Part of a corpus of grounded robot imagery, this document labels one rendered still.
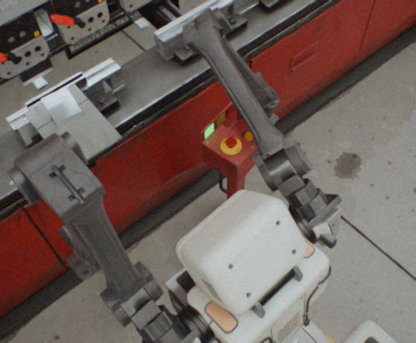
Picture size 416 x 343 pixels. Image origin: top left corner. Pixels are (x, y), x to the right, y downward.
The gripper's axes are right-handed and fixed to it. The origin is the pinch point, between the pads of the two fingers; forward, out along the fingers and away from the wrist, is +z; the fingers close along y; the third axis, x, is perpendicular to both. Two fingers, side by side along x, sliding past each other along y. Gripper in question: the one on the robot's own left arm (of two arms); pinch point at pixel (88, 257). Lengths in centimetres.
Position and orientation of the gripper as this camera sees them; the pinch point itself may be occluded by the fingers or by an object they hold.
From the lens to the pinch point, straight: 142.7
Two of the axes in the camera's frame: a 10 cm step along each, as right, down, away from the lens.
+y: -7.4, 5.9, -3.3
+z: -2.8, 1.8, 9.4
